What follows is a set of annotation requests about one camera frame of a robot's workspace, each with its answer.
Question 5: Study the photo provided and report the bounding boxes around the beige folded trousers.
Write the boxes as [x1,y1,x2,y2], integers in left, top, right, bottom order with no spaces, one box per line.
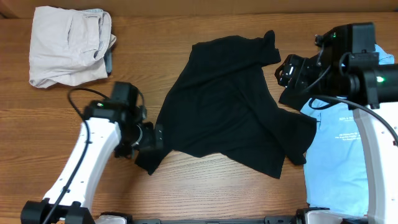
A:
[29,6,116,88]

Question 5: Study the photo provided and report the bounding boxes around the light blue t-shirt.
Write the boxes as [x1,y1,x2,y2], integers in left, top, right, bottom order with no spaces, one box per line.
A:
[299,44,396,218]

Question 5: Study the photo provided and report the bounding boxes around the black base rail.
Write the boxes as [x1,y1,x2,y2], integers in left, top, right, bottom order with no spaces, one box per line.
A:
[99,211,330,224]

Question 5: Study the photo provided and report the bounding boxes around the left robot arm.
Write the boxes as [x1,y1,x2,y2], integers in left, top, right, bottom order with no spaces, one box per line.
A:
[21,82,163,224]

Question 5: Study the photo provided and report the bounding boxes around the black t-shirt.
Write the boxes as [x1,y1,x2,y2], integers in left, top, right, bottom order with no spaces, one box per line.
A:
[135,30,316,178]

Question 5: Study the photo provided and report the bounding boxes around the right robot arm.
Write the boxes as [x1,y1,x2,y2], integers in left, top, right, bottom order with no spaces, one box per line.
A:
[275,22,397,223]

